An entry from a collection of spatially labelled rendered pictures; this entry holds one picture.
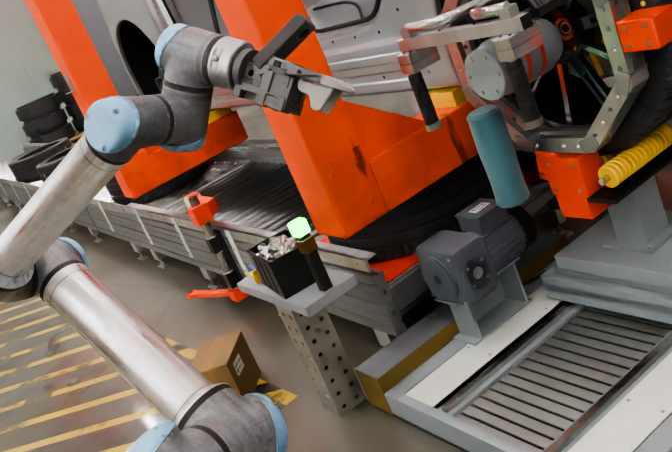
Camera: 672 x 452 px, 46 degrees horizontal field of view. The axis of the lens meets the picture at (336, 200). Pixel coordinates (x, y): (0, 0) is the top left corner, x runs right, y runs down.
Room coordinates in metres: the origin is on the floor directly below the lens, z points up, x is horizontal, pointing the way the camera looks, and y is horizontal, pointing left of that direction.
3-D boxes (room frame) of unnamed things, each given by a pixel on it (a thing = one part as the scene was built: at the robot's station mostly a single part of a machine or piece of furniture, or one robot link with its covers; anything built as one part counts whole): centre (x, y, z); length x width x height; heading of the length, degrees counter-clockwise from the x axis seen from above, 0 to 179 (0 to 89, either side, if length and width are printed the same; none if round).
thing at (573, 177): (1.87, -0.62, 0.48); 0.16 x 0.12 x 0.17; 117
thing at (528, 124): (1.60, -0.45, 0.83); 0.04 x 0.04 x 0.16
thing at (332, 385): (2.13, 0.22, 0.21); 0.10 x 0.10 x 0.42; 27
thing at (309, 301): (2.10, 0.21, 0.44); 0.43 x 0.17 x 0.03; 27
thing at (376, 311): (3.45, 0.17, 0.13); 2.47 x 0.85 x 0.27; 27
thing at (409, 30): (1.89, -0.43, 1.03); 0.19 x 0.18 x 0.11; 117
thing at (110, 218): (5.00, 0.96, 0.19); 1.00 x 0.86 x 0.39; 27
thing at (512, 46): (1.61, -0.48, 0.93); 0.09 x 0.05 x 0.05; 117
